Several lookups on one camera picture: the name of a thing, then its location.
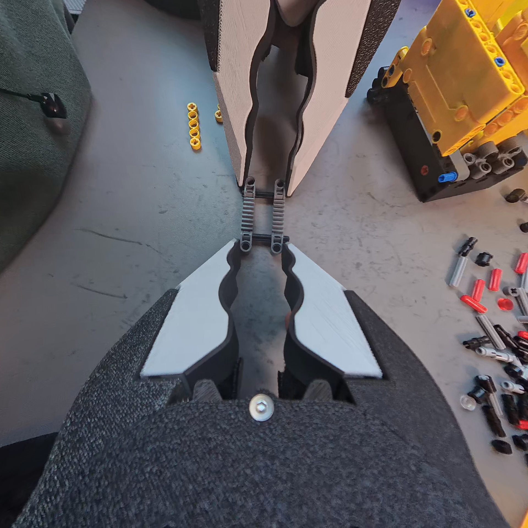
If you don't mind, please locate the pile of small lego pins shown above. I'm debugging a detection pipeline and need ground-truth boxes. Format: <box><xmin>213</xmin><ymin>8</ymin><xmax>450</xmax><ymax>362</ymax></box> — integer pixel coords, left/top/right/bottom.
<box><xmin>448</xmin><ymin>188</ymin><xmax>528</xmax><ymax>456</ymax></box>

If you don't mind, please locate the yellow black lego model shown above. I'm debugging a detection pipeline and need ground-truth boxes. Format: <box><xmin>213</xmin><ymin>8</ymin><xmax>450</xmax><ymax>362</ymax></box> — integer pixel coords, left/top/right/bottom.
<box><xmin>366</xmin><ymin>0</ymin><xmax>528</xmax><ymax>204</ymax></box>

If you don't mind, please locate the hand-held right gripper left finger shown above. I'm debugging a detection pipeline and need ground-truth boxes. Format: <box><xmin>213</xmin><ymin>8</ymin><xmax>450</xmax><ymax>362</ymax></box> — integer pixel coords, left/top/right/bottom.
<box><xmin>139</xmin><ymin>239</ymin><xmax>241</xmax><ymax>401</ymax></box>

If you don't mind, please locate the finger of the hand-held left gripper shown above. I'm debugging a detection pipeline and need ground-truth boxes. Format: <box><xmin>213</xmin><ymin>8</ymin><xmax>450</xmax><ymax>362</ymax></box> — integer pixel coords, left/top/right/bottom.
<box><xmin>285</xmin><ymin>0</ymin><xmax>373</xmax><ymax>198</ymax></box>
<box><xmin>214</xmin><ymin>0</ymin><xmax>276</xmax><ymax>189</ymax></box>

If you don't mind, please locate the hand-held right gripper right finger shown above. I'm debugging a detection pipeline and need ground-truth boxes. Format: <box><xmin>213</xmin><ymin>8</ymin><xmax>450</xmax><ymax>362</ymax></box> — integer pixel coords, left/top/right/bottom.
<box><xmin>281</xmin><ymin>242</ymin><xmax>384</xmax><ymax>401</ymax></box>

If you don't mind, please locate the grey lego gear rack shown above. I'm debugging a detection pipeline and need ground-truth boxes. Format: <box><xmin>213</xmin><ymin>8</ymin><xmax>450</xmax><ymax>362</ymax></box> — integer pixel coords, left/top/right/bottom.
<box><xmin>239</xmin><ymin>177</ymin><xmax>257</xmax><ymax>253</ymax></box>
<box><xmin>270</xmin><ymin>178</ymin><xmax>286</xmax><ymax>255</ymax></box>

